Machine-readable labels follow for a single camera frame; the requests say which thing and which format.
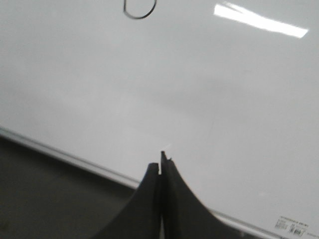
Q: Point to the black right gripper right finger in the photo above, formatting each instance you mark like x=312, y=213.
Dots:
x=184, y=216

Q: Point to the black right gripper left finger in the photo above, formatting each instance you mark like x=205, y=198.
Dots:
x=140, y=218

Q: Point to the white whiteboard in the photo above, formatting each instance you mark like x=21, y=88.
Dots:
x=228, y=89

